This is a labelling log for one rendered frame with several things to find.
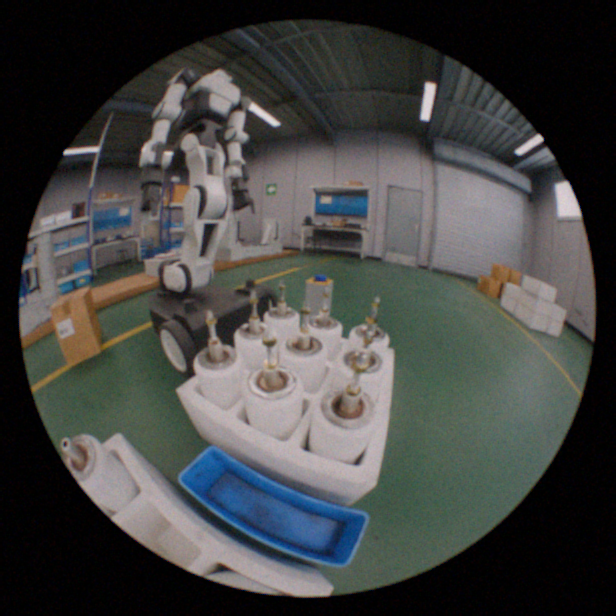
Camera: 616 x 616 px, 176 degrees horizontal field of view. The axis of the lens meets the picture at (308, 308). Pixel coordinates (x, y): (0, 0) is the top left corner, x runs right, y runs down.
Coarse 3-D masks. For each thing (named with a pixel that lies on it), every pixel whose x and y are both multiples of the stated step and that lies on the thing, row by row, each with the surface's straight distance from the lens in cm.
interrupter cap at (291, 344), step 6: (294, 336) 41; (312, 336) 41; (288, 342) 39; (294, 342) 39; (312, 342) 39; (318, 342) 39; (288, 348) 37; (294, 348) 37; (300, 348) 37; (306, 348) 38; (312, 348) 37; (318, 348) 37; (294, 354) 35; (300, 354) 35; (306, 354) 35; (312, 354) 35
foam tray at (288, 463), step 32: (192, 384) 43; (384, 384) 43; (192, 416) 47; (224, 416) 36; (384, 416) 37; (224, 448) 47; (256, 448) 33; (288, 448) 31; (288, 480) 40; (320, 480) 33; (352, 480) 30
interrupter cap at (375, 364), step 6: (354, 348) 39; (348, 354) 37; (354, 354) 37; (372, 354) 38; (348, 360) 35; (372, 360) 37; (378, 360) 37; (348, 366) 34; (372, 366) 35; (378, 366) 35; (366, 372) 33; (372, 372) 34
